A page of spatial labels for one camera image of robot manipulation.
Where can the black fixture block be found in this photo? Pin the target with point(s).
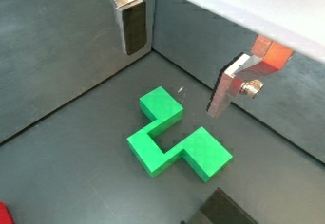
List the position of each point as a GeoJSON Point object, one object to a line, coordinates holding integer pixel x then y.
{"type": "Point", "coordinates": [220, 210]}

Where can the red base board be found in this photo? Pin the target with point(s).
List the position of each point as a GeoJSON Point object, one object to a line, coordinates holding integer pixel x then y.
{"type": "Point", "coordinates": [6, 218]}

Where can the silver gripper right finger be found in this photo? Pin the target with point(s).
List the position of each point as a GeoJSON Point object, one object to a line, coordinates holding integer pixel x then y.
{"type": "Point", "coordinates": [240, 75]}

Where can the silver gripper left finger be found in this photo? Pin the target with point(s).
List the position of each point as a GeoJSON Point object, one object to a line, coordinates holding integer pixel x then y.
{"type": "Point", "coordinates": [131, 17]}

